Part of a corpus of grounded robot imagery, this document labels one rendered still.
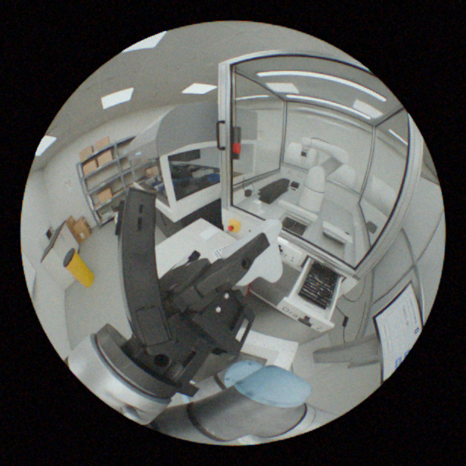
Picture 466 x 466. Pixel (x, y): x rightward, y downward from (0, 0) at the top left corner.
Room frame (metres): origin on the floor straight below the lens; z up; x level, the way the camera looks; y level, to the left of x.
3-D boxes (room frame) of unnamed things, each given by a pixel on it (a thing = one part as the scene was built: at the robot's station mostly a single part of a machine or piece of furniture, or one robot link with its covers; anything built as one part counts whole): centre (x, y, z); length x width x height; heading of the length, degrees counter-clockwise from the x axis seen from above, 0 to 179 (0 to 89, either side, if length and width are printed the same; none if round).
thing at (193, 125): (1.91, 0.80, 0.89); 1.86 x 1.21 x 1.78; 49
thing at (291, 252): (0.51, -0.27, 0.87); 0.29 x 0.02 x 0.11; 49
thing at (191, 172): (1.89, 0.80, 1.13); 1.78 x 1.14 x 0.45; 49
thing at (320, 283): (0.24, -0.45, 0.87); 0.22 x 0.18 x 0.06; 139
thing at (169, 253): (0.55, 0.24, 0.38); 0.62 x 0.58 x 0.76; 49
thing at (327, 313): (0.24, -0.46, 0.86); 0.40 x 0.26 x 0.06; 139
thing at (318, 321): (0.09, -0.32, 0.87); 0.29 x 0.02 x 0.11; 49
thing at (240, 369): (-0.12, -0.03, 0.99); 0.13 x 0.12 x 0.14; 128
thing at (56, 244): (0.39, 3.87, 0.61); 1.15 x 0.72 x 1.22; 45
